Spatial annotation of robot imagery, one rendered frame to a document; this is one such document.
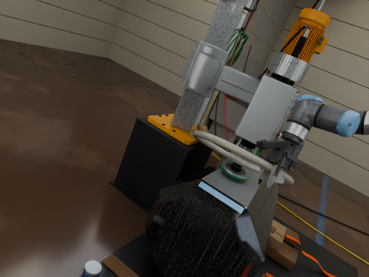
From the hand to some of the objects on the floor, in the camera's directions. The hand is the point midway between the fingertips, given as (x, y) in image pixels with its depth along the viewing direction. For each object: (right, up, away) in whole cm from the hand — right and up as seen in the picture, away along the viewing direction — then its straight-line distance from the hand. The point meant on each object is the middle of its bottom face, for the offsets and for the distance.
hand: (262, 182), depth 103 cm
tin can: (-88, -72, +66) cm, 132 cm away
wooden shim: (-72, -72, +82) cm, 131 cm away
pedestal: (-62, -40, +186) cm, 200 cm away
